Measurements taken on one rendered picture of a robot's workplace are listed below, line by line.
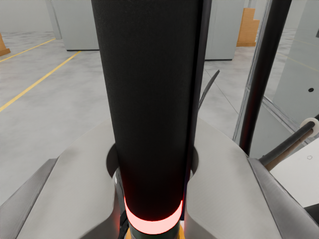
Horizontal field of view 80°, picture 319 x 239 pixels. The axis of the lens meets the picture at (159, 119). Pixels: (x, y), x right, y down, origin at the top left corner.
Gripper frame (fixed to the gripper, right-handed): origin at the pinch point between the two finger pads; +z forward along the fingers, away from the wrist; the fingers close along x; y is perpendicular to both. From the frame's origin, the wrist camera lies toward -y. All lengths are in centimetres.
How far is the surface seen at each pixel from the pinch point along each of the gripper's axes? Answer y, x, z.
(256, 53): 25, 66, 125
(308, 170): 25.3, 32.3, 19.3
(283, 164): 27.8, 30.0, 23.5
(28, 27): 117, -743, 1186
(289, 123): 49, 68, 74
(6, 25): 107, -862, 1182
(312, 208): 15.6, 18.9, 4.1
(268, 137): 67, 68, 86
